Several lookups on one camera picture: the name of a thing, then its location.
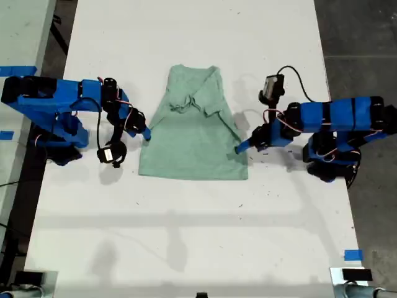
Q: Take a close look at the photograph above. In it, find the pale green T-shirt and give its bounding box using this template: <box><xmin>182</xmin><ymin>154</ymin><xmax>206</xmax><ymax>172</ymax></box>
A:
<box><xmin>138</xmin><ymin>64</ymin><xmax>249</xmax><ymax>181</ymax></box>

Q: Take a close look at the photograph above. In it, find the long blue tape strip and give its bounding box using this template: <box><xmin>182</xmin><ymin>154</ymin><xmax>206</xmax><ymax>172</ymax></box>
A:
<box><xmin>0</xmin><ymin>65</ymin><xmax>38</xmax><ymax>77</ymax></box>

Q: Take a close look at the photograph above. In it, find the square blue tape piece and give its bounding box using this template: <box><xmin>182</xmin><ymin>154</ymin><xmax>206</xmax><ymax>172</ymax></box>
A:
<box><xmin>344</xmin><ymin>249</ymin><xmax>364</xmax><ymax>261</ymax></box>

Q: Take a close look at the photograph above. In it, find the silver metal plate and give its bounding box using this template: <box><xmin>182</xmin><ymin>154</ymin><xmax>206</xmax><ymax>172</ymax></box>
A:
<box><xmin>329</xmin><ymin>266</ymin><xmax>370</xmax><ymax>298</ymax></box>
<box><xmin>23</xmin><ymin>270</ymin><xmax>59</xmax><ymax>298</ymax></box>

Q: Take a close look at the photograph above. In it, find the small black box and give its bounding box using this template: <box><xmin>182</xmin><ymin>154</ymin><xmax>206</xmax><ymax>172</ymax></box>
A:
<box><xmin>14</xmin><ymin>271</ymin><xmax>44</xmax><ymax>285</ymax></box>
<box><xmin>342</xmin><ymin>268</ymin><xmax>373</xmax><ymax>282</ymax></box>

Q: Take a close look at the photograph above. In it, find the grey metal pipe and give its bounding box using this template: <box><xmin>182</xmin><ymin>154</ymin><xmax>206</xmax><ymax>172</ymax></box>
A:
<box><xmin>334</xmin><ymin>284</ymin><xmax>397</xmax><ymax>298</ymax></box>
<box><xmin>0</xmin><ymin>287</ymin><xmax>43</xmax><ymax>298</ymax></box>

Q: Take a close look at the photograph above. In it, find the gripper camera stalk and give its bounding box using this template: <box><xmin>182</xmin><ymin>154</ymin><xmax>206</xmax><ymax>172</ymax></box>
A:
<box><xmin>110</xmin><ymin>116</ymin><xmax>127</xmax><ymax>145</ymax></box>
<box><xmin>267</xmin><ymin>98</ymin><xmax>280</xmax><ymax>125</ymax></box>

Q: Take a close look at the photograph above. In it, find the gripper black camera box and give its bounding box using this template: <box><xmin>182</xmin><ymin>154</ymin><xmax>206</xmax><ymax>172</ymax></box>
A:
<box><xmin>96</xmin><ymin>141</ymin><xmax>128</xmax><ymax>169</ymax></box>
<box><xmin>259</xmin><ymin>73</ymin><xmax>285</xmax><ymax>105</ymax></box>

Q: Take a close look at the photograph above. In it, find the black frame strut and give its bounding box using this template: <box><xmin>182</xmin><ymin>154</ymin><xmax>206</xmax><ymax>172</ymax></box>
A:
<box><xmin>49</xmin><ymin>14</ymin><xmax>69</xmax><ymax>55</ymax></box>

